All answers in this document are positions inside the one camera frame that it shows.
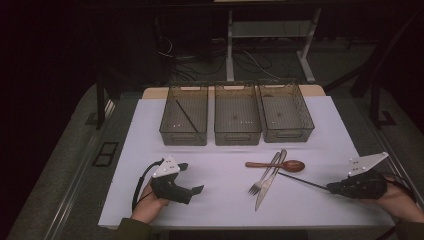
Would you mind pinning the black metal stand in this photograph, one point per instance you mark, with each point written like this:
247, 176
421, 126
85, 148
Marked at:
375, 106

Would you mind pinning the metal fork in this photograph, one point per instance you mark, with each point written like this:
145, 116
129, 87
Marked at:
256, 189

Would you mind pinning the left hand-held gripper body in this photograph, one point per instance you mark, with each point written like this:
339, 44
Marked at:
168, 190

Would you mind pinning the person's right hand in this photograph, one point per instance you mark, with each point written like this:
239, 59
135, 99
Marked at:
403, 206

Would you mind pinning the metal floor rail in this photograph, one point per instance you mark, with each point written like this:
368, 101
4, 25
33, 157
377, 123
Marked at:
393, 156
71, 190

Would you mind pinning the black floor frame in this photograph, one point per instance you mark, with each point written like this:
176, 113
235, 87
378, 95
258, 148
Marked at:
100, 161

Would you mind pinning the wooden spoon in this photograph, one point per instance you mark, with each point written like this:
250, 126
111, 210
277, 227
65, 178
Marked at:
295, 165

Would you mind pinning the person's left hand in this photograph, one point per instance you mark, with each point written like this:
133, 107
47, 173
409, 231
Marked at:
146, 208

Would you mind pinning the white metal stand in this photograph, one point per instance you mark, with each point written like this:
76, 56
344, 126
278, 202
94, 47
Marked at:
229, 50

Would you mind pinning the smoky clear plastic bin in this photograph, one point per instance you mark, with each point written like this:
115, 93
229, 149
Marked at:
236, 113
196, 100
283, 113

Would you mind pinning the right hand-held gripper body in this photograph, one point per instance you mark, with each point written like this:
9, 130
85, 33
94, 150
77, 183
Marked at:
361, 186

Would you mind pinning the metal table knife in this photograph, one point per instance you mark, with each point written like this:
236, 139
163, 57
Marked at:
263, 194

